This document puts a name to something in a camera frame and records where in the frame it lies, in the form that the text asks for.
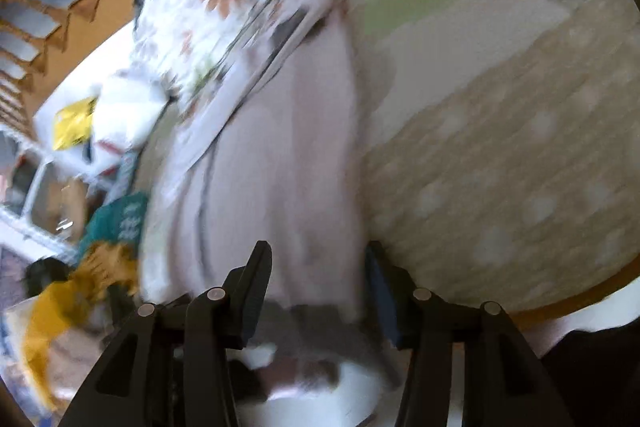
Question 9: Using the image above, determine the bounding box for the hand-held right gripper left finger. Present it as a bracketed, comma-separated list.
[60, 240, 273, 427]

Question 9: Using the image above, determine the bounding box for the pale pink garment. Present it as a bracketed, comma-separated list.
[140, 0, 401, 408]

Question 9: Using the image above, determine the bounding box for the yellow packet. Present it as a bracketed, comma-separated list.
[52, 99, 98, 152]

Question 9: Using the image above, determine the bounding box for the green paper ream package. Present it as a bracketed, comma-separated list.
[77, 192, 151, 258]

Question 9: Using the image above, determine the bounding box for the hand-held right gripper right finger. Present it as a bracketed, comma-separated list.
[365, 241, 576, 427]

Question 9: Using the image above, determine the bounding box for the quilted patterned blanket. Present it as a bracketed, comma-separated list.
[280, 0, 640, 313]

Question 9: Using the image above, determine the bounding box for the white metal rack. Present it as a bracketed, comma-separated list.
[0, 127, 101, 258]

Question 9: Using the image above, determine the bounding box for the white printed bag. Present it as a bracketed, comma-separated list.
[92, 72, 171, 158]

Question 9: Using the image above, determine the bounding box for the floral pillow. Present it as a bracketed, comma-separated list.
[132, 0, 281, 108]

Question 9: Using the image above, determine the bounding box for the yellow striped garment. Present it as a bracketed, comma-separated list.
[20, 244, 141, 413]

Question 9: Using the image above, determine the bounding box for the dark cloth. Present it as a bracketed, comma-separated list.
[542, 327, 640, 427]

